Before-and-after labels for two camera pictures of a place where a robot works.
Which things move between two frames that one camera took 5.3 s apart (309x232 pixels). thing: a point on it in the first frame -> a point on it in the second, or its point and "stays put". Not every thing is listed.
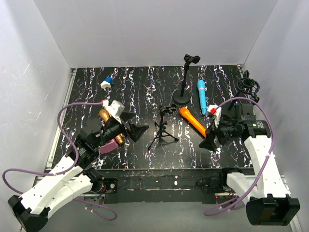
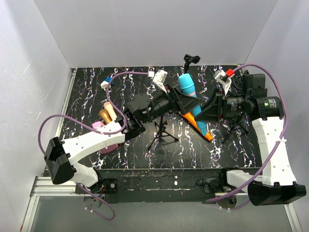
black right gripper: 217,134 -> 219,106
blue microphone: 202,94 -> 187,85
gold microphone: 105,116 stays put
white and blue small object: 107,83 stays put
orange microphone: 187,114 stays put
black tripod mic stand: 161,127 stays put
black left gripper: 127,129 -> 174,98
